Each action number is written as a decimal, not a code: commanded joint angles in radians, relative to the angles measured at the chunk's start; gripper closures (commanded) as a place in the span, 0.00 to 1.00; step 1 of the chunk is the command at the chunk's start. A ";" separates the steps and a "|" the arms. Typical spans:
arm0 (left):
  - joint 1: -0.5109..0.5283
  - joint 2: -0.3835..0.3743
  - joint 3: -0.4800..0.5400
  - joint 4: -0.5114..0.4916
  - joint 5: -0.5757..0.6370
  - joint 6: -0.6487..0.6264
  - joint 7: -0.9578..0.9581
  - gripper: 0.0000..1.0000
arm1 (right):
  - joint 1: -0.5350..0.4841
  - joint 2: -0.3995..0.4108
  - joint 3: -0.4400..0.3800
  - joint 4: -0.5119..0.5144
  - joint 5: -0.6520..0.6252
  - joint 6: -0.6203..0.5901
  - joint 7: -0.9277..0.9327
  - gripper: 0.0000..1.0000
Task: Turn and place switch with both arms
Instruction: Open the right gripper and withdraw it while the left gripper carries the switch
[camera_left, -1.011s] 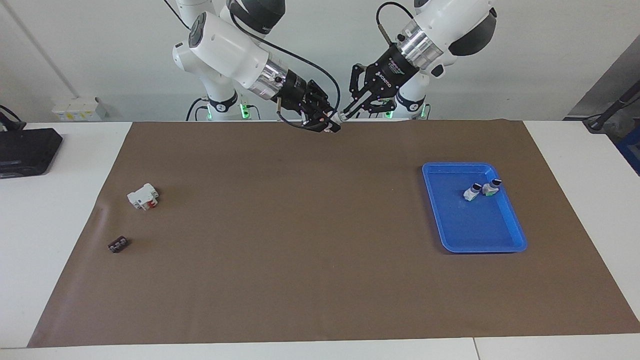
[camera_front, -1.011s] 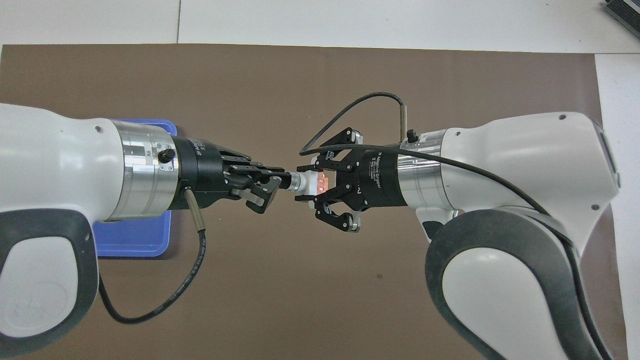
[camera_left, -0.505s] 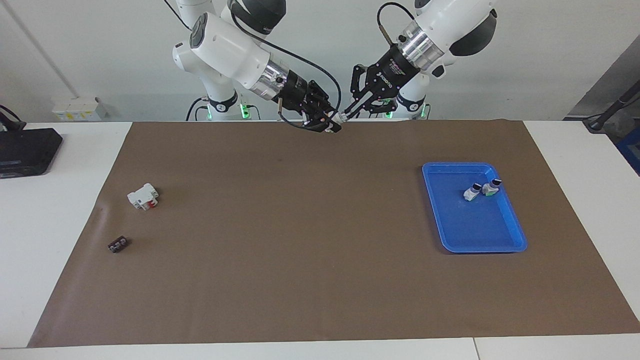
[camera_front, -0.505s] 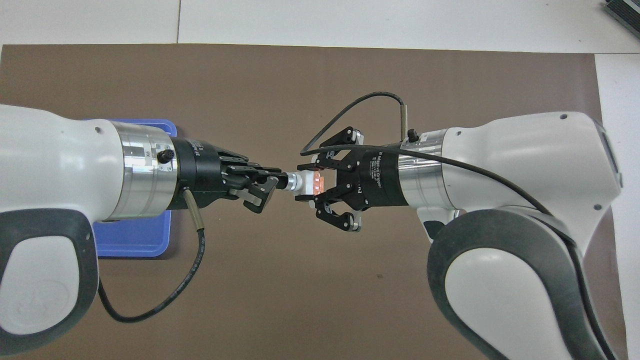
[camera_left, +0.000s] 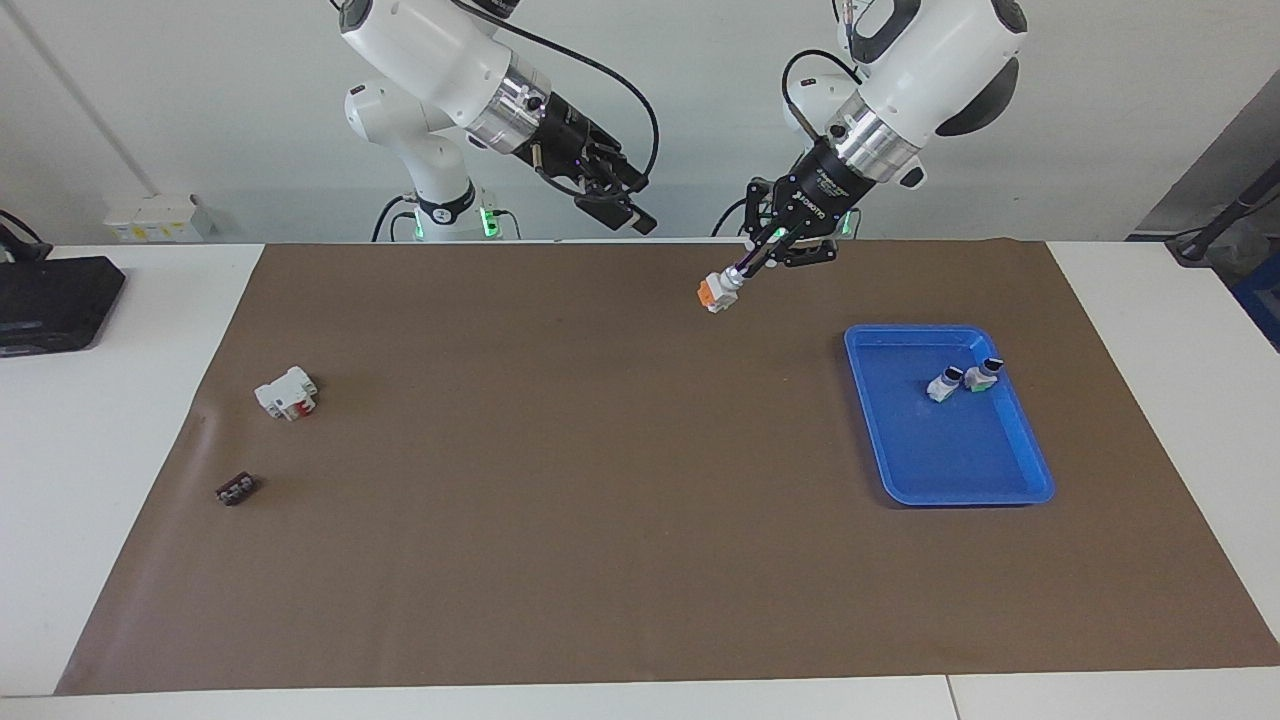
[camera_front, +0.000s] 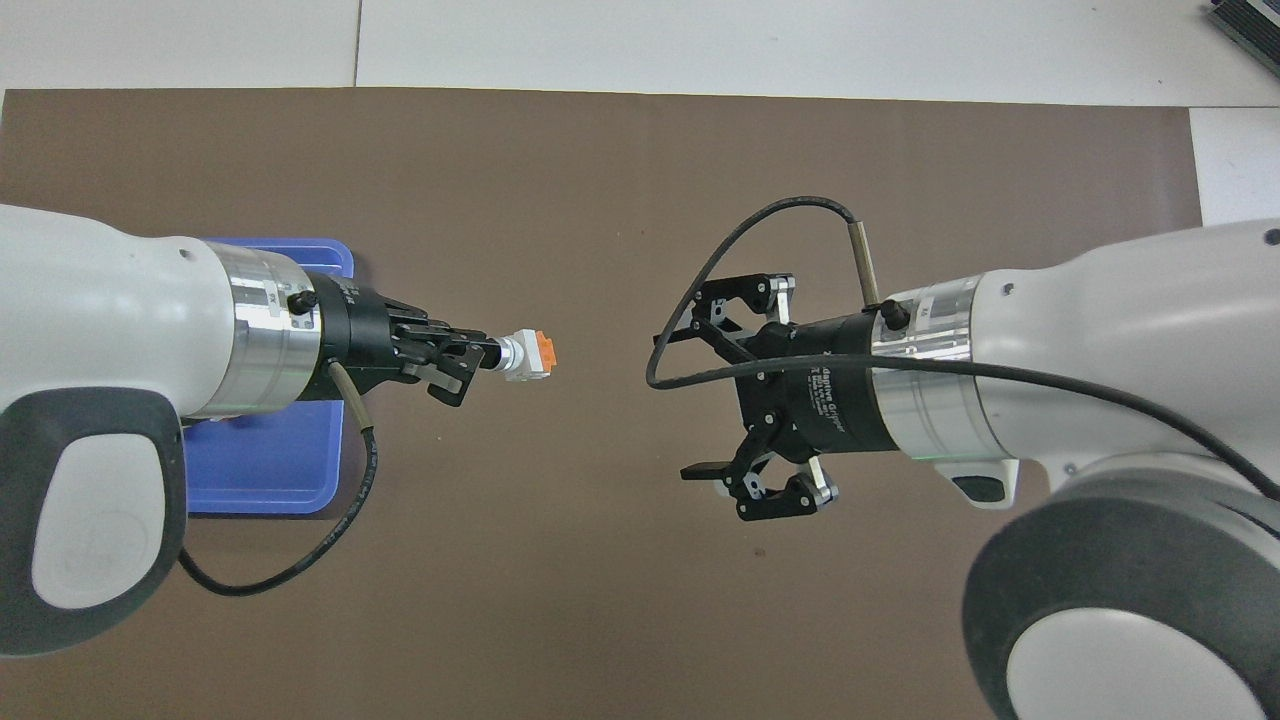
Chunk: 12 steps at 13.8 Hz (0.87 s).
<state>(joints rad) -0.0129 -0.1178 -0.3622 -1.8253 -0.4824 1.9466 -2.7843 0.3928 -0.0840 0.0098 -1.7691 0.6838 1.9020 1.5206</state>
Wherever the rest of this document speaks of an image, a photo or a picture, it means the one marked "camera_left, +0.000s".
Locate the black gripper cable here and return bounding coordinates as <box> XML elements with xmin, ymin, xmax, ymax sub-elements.
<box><xmin>783</xmin><ymin>0</ymin><xmax>901</xmax><ymax>136</ymax></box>
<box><xmin>450</xmin><ymin>0</ymin><xmax>661</xmax><ymax>201</ymax></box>

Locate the black left arm base cable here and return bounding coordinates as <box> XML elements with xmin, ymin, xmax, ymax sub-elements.
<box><xmin>712</xmin><ymin>195</ymin><xmax>761</xmax><ymax>238</ymax></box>

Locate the black arm base cable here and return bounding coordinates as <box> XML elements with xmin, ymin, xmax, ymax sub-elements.
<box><xmin>712</xmin><ymin>195</ymin><xmax>761</xmax><ymax>238</ymax></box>
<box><xmin>372</xmin><ymin>195</ymin><xmax>416</xmax><ymax>243</ymax></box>

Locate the white circuit breaker red lever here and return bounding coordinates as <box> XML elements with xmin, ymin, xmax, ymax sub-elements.
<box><xmin>254</xmin><ymin>367</ymin><xmax>319</xmax><ymax>421</ymax></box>

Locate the blue crate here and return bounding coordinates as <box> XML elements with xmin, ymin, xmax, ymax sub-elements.
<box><xmin>1232</xmin><ymin>255</ymin><xmax>1280</xmax><ymax>351</ymax></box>

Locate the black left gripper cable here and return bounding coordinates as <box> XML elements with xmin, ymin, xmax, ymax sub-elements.
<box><xmin>783</xmin><ymin>0</ymin><xmax>901</xmax><ymax>136</ymax></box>

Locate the brown table mat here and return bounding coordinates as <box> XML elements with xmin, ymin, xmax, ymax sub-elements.
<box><xmin>55</xmin><ymin>240</ymin><xmax>1280</xmax><ymax>696</ymax></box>

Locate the black cable on device box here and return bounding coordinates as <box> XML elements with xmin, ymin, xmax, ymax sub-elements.
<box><xmin>0</xmin><ymin>210</ymin><xmax>51</xmax><ymax>263</ymax></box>

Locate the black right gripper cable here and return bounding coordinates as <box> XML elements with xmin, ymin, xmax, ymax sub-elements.
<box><xmin>450</xmin><ymin>0</ymin><xmax>661</xmax><ymax>201</ymax></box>

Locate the white wall cable conduit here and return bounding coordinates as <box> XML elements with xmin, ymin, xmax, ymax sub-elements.
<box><xmin>15</xmin><ymin>0</ymin><xmax>161</xmax><ymax>196</ymax></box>

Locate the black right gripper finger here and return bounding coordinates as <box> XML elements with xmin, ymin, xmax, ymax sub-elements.
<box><xmin>575</xmin><ymin>190</ymin><xmax>659</xmax><ymax>236</ymax></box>
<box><xmin>598</xmin><ymin>140</ymin><xmax>649</xmax><ymax>193</ymax></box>

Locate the blue plastic tray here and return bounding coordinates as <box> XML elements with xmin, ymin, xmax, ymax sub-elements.
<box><xmin>843</xmin><ymin>323</ymin><xmax>1057</xmax><ymax>508</ymax></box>

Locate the switch with silver collar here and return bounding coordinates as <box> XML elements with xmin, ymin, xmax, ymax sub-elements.
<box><xmin>697</xmin><ymin>266</ymin><xmax>746</xmax><ymax>314</ymax></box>

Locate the black right arm base cable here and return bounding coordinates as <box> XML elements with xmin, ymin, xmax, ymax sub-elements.
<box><xmin>372</xmin><ymin>195</ymin><xmax>416</xmax><ymax>243</ymax></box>

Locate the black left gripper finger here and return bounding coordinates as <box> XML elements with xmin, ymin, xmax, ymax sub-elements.
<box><xmin>740</xmin><ymin>178</ymin><xmax>793</xmax><ymax>283</ymax></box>
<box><xmin>758</xmin><ymin>225</ymin><xmax>841</xmax><ymax>286</ymax></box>

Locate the black flat device box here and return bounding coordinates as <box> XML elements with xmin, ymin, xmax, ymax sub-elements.
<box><xmin>0</xmin><ymin>255</ymin><xmax>128</xmax><ymax>358</ymax></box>

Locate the black stand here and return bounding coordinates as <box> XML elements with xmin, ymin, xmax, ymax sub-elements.
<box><xmin>1165</xmin><ymin>158</ymin><xmax>1280</xmax><ymax>266</ymax></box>

